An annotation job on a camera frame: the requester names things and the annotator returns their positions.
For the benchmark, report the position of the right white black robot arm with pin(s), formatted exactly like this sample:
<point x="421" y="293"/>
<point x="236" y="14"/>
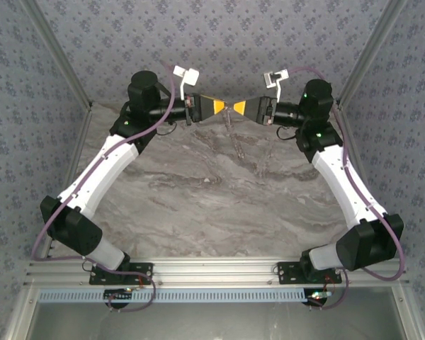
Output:
<point x="343" y="184"/>

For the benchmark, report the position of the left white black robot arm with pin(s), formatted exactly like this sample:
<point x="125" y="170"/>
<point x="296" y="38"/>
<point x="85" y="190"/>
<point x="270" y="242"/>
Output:
<point x="99" y="170"/>

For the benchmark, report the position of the right black controller board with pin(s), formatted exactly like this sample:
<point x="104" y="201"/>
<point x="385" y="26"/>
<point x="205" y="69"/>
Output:
<point x="317" y="297"/>

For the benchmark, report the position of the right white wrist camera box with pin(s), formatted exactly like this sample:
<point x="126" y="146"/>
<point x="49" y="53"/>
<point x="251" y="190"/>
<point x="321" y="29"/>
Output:
<point x="270" y="79"/>

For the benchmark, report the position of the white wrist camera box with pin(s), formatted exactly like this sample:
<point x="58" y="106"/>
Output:
<point x="192" y="76"/>
<point x="270" y="79"/>

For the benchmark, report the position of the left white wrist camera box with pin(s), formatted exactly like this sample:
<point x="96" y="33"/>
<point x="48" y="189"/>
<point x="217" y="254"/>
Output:
<point x="192" y="76"/>

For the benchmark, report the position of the aluminium frame corner post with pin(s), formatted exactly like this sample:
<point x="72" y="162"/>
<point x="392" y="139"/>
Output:
<point x="60" y="53"/>
<point x="368" y="53"/>

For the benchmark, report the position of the long aluminium base rail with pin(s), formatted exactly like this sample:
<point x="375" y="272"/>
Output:
<point x="216" y="271"/>

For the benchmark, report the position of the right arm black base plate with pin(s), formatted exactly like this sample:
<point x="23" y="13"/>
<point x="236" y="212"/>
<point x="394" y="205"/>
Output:
<point x="287" y="274"/>

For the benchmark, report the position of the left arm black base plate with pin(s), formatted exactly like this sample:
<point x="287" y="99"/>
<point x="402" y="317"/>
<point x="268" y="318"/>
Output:
<point x="99" y="280"/>

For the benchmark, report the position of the aluminium frame lower post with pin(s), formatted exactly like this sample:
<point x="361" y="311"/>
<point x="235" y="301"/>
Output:
<point x="418" y="329"/>
<point x="18" y="318"/>

